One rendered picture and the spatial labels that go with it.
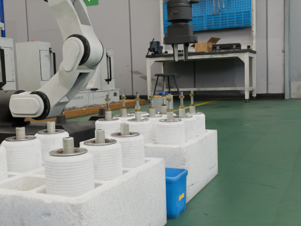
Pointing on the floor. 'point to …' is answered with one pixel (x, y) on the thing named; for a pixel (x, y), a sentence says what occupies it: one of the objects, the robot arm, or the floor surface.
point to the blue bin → (175, 191)
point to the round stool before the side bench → (168, 82)
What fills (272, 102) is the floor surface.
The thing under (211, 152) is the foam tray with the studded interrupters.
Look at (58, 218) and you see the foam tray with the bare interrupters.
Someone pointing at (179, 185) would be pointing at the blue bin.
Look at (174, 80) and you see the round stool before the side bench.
